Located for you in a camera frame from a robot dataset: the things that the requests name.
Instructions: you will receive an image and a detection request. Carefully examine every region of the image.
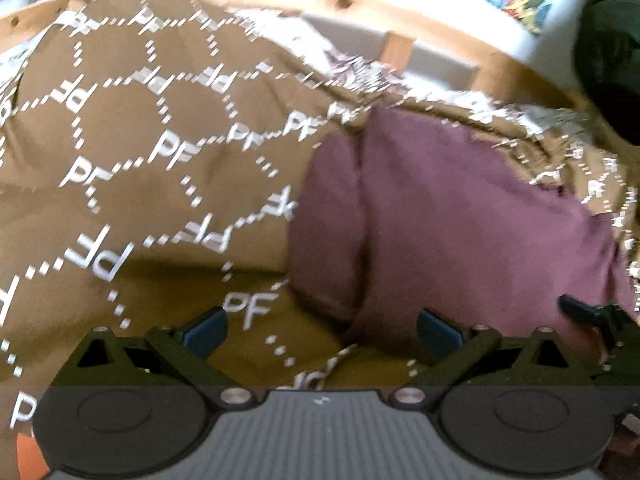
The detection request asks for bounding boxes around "maroon long sleeve shirt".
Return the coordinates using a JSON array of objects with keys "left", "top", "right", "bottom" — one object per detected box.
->
[{"left": 288, "top": 106, "right": 634, "bottom": 364}]

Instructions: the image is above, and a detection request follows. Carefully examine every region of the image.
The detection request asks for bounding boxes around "brown PF patterned blanket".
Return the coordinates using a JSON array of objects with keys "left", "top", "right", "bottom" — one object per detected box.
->
[{"left": 1, "top": 0, "right": 639, "bottom": 479}]

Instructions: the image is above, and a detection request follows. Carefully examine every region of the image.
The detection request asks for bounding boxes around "white floral bed sheet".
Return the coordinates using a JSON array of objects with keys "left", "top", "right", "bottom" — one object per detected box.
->
[{"left": 1, "top": 0, "right": 599, "bottom": 134}]

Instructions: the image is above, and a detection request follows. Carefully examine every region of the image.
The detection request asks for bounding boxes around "black puffy jacket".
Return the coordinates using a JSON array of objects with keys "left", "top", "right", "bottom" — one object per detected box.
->
[{"left": 573, "top": 0, "right": 639, "bottom": 146}]

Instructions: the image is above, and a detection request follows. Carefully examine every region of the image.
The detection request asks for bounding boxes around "wooden bed rail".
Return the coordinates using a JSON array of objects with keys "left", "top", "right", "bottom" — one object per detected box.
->
[{"left": 0, "top": 0, "right": 591, "bottom": 111}]

